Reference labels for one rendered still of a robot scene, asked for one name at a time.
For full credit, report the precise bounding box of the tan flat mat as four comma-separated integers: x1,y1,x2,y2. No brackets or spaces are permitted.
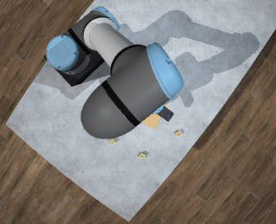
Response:
142,114,161,129

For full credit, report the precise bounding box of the beige block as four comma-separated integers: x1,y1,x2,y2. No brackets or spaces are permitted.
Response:
139,152,146,159
110,138,116,144
175,130,182,136

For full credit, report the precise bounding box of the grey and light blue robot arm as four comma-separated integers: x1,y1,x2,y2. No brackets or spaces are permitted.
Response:
46,6,183,139

